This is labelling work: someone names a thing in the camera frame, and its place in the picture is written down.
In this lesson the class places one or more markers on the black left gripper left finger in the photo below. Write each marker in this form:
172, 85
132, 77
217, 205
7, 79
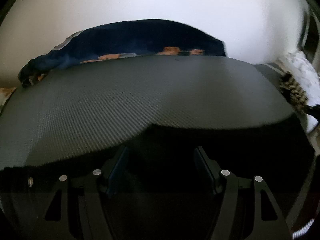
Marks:
67, 196

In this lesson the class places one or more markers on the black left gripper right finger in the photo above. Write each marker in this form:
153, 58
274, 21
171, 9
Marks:
247, 208

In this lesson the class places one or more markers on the black pants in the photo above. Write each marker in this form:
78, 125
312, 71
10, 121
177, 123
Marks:
161, 189

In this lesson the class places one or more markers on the grey textured mat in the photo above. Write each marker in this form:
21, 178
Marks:
98, 105

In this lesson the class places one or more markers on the black and white patterned cloth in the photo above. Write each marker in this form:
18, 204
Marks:
293, 92

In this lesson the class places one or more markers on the white floral pillow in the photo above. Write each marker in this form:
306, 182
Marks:
303, 72

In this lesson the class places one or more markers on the dark blue floral blanket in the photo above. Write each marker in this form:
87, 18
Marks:
121, 40

